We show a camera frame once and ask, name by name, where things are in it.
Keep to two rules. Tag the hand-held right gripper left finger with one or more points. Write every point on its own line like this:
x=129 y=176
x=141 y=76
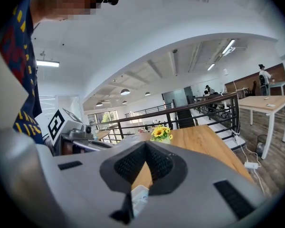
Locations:
x=123 y=167

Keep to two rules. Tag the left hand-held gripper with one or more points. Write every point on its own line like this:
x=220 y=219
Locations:
x=69 y=132

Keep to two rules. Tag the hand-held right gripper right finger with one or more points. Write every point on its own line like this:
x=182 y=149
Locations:
x=166 y=167

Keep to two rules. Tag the white packet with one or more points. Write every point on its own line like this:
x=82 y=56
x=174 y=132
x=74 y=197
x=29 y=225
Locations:
x=140 y=199

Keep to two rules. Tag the potted yellow sunflowers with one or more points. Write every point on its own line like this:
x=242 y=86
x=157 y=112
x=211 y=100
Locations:
x=160 y=134

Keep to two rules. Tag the black metal railing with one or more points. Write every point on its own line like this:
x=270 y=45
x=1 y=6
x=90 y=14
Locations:
x=180 y=114

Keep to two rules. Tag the white staircase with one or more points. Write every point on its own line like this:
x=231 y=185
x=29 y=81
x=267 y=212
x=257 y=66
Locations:
x=218 y=129

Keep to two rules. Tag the long ceiling light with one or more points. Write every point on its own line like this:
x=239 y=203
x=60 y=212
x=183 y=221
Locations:
x=47 y=63
x=228 y=46
x=211 y=67

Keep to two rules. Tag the white power strip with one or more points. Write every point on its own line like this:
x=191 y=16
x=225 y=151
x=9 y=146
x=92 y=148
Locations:
x=251 y=164

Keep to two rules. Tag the person's navy printed shirt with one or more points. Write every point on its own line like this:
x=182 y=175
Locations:
x=19 y=56

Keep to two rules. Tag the black mesh waste bin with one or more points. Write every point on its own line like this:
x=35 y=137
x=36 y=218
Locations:
x=261 y=146

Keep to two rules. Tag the light wooden table white legs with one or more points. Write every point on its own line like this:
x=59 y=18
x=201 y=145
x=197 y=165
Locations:
x=263 y=103

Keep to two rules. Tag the flat white item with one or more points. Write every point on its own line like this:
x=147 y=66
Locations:
x=270 y=105

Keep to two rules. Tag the black office chair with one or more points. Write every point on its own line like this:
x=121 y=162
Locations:
x=263 y=84

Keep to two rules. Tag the person's head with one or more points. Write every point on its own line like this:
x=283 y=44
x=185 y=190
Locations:
x=61 y=1

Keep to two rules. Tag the small white table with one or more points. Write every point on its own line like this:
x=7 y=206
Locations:
x=279 y=84

